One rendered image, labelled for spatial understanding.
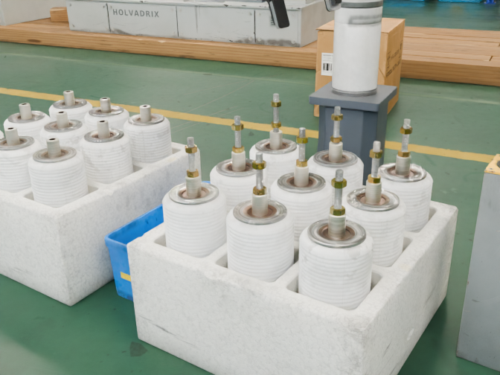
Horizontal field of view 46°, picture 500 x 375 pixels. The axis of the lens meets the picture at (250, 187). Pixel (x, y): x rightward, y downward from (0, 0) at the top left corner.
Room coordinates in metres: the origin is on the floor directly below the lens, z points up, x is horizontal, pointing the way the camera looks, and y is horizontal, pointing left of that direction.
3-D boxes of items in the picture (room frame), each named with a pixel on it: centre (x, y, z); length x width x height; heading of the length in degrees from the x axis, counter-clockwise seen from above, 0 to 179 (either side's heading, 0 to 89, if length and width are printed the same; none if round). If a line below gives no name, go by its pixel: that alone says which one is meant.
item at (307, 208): (0.83, -0.08, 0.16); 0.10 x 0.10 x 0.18
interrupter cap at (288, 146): (0.99, -0.05, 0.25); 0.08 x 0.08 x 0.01
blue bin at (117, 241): (1.00, 0.14, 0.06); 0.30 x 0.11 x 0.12; 146
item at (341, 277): (0.66, -0.11, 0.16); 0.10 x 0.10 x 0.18
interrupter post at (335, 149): (0.93, -0.15, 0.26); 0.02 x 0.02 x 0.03
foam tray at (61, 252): (1.14, 0.38, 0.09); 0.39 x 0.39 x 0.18; 56
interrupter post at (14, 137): (1.04, 0.44, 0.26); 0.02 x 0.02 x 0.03
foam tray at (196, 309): (0.83, -0.08, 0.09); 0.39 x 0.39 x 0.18; 56
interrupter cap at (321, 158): (0.93, -0.15, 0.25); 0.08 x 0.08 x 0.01
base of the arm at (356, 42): (1.18, -0.22, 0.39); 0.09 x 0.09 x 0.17; 63
